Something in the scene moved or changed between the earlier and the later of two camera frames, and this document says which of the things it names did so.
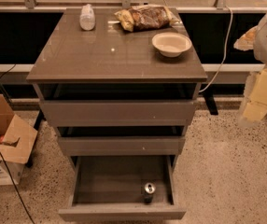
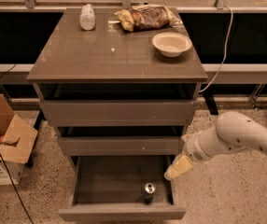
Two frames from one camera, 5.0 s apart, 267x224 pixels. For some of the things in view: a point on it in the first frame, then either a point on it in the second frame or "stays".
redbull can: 149,189 stays
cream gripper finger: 246,41 to 186,137
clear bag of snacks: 145,18 stays
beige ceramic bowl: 171,44 stays
